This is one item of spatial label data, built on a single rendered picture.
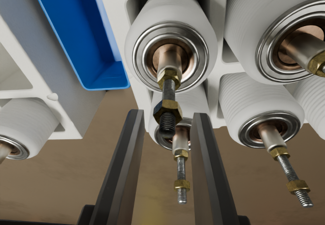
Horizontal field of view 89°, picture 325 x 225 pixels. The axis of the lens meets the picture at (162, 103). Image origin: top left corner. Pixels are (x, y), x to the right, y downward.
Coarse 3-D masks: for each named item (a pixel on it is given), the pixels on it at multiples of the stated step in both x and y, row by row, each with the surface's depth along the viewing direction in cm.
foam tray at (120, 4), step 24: (120, 0) 20; (144, 0) 29; (216, 0) 19; (120, 24) 21; (216, 24) 21; (120, 48) 23; (216, 72) 25; (240, 72) 25; (144, 96) 29; (216, 96) 28; (216, 120) 32
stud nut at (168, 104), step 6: (162, 102) 10; (168, 102) 11; (174, 102) 11; (156, 108) 11; (162, 108) 10; (168, 108) 10; (174, 108) 10; (180, 108) 11; (156, 114) 10; (174, 114) 10; (180, 114) 11; (156, 120) 11; (180, 120) 11
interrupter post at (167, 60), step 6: (162, 54) 16; (168, 54) 15; (174, 54) 15; (162, 60) 15; (168, 60) 14; (174, 60) 14; (180, 60) 16; (162, 66) 14; (168, 66) 14; (174, 66) 14; (180, 66) 15; (180, 72) 14; (180, 78) 14
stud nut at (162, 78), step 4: (164, 72) 13; (168, 72) 13; (172, 72) 13; (176, 72) 13; (160, 76) 14; (164, 76) 13; (168, 76) 13; (172, 76) 13; (176, 76) 13; (160, 80) 13; (164, 80) 13; (176, 80) 13; (160, 84) 14; (176, 84) 14; (180, 84) 14; (160, 88) 14; (176, 88) 14
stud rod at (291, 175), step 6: (282, 156) 19; (282, 162) 19; (288, 162) 18; (282, 168) 19; (288, 168) 18; (288, 174) 18; (294, 174) 17; (300, 192) 16; (306, 192) 16; (300, 198) 16; (306, 198) 16; (306, 204) 15; (312, 204) 15
